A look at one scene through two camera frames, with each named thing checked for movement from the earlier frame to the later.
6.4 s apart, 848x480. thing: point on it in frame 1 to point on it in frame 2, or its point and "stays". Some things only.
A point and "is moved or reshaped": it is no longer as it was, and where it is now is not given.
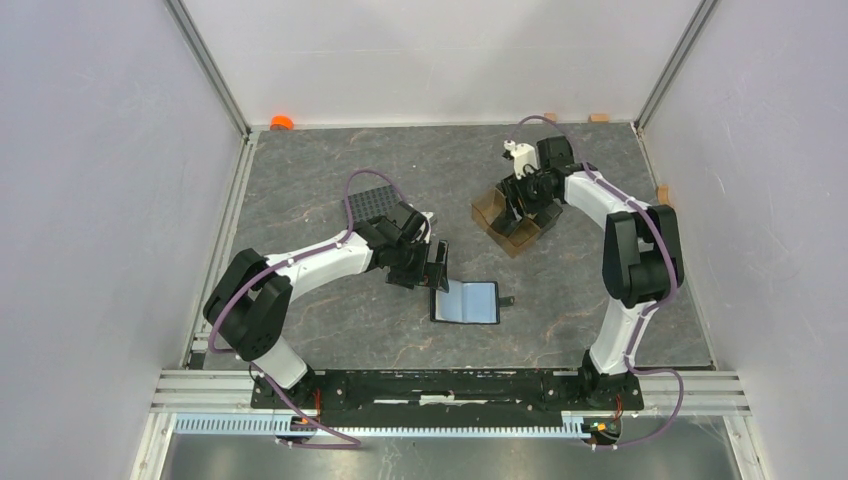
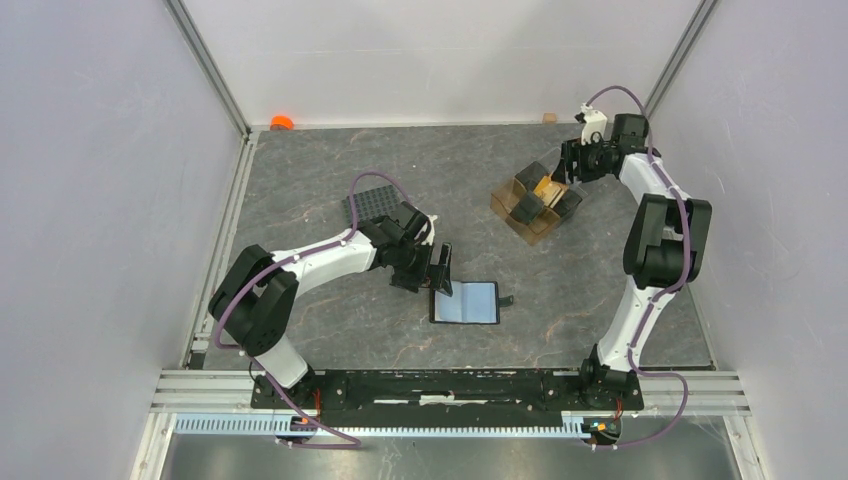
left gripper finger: [435, 276] stays
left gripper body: [412, 256] stays
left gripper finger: [409, 279] stays
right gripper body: [531, 190] to [588, 160]
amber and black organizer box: [513, 235] is moved or reshaped
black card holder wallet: [475, 302] stays
